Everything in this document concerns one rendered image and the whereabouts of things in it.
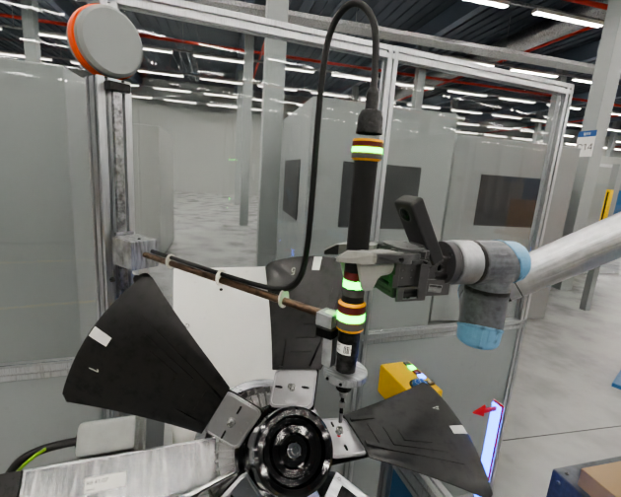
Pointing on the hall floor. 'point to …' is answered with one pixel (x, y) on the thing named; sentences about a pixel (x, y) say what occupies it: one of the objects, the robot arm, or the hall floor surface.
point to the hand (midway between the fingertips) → (338, 250)
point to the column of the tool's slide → (109, 291)
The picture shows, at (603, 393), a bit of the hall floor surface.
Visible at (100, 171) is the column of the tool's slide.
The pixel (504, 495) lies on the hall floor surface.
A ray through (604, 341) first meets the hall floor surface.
